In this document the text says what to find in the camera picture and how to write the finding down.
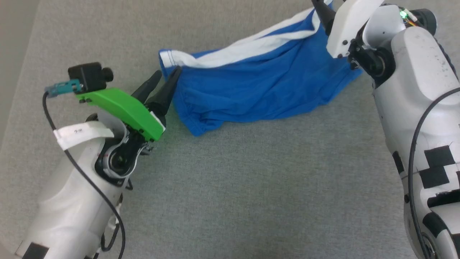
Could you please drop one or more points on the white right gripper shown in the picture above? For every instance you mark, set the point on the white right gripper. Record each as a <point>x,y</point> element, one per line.
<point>346,28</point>

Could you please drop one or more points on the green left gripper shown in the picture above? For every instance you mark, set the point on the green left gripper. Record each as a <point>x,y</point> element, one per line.
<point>125,108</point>

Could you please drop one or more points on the blue garment with white trim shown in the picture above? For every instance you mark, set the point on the blue garment with white trim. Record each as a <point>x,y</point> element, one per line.
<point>258,86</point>

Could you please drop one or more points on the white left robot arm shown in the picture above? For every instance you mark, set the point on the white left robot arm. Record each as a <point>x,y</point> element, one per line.
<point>68,201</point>

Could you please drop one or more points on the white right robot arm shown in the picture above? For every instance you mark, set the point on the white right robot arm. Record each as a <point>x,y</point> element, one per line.
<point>420,90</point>

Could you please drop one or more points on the grey fabric sofa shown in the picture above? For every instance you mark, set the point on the grey fabric sofa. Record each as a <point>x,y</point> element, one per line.
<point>258,187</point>

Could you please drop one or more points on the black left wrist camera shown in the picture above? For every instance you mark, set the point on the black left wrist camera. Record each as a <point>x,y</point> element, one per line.
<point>88,76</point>

